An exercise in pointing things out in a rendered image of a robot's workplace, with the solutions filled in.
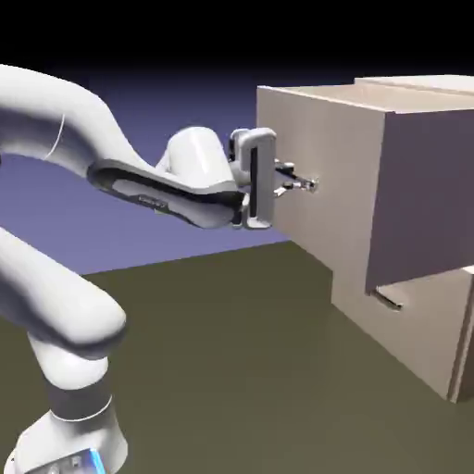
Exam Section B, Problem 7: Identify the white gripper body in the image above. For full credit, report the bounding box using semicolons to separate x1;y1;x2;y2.
235;127;278;230

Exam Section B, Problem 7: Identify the silver metal drawer handle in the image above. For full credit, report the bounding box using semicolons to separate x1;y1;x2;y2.
294;174;320;194
372;287;404;311

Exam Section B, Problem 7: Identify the beige cabinet drawer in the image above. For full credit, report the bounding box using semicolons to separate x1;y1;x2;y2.
331;267;468;402
256;83;474;298

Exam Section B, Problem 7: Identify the beige wooden cabinet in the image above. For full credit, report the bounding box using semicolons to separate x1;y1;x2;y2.
331;75;474;405

